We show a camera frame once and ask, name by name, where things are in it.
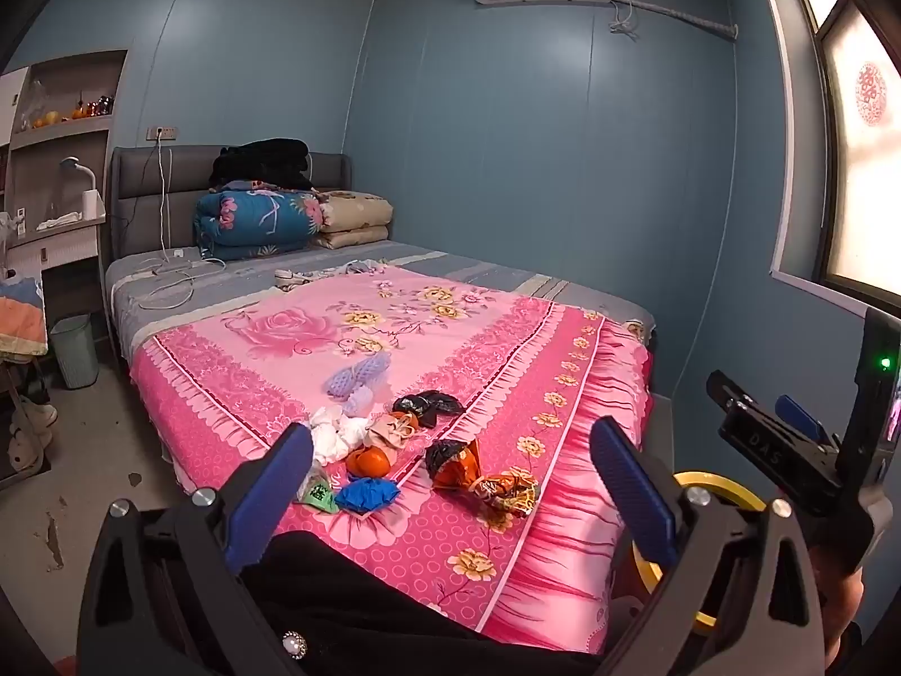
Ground beige wrapper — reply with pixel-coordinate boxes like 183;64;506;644
364;412;421;452

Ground blue rubber glove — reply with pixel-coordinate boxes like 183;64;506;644
334;477;401;514

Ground window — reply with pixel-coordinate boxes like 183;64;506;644
746;0;901;318

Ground orange and blue cloth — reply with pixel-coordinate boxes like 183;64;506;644
0;274;50;367

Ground red paper window cutting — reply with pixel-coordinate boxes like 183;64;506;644
855;62;894;126

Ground pink floral blanket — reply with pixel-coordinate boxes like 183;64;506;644
130;274;655;656

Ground yellow rimmed trash bin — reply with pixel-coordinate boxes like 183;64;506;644
612;470;768;631

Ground white corded controller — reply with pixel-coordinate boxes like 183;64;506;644
274;257;388;291

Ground grey bed headboard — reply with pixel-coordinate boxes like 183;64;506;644
109;145;351;261

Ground white charging cable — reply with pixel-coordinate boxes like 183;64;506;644
133;132;228;311

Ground gold foil wrapper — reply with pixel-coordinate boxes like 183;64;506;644
470;470;539;518

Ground person's black clothing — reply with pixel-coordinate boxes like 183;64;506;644
239;531;606;676

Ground person's right hand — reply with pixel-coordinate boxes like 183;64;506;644
809;544;867;656

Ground light green waste bin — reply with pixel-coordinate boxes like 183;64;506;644
49;313;100;390

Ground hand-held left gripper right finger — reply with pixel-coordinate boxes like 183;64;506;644
590;417;826;676

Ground orange and black snack bag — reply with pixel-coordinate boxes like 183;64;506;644
424;437;483;492

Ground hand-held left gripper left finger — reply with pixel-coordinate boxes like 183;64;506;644
76;424;315;676

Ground green and white packet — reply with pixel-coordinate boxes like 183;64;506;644
294;475;339;512

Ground black clothing pile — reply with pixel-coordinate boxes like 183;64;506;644
211;139;312;191

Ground grey bed with headboard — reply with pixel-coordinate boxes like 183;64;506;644
105;239;652;367

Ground beige folded quilt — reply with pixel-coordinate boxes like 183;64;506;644
313;192;394;250

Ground air conditioner pipe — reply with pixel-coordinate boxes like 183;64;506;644
630;0;739;42

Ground orange peel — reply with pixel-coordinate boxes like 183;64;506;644
345;445;392;480

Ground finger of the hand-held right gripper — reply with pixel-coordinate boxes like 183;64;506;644
707;369;760;415
774;394;828;446

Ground white shoes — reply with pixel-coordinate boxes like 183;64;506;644
8;394;59;473

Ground black plastic bag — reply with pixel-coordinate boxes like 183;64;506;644
392;389;466;429

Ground beige wall shelf unit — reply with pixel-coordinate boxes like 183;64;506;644
0;49;129;311

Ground blue floral folded quilt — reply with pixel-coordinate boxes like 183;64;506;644
194;186;325;261

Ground white desk lamp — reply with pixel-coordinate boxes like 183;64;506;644
60;156;106;219

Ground white tissue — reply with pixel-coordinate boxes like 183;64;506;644
308;404;371;467

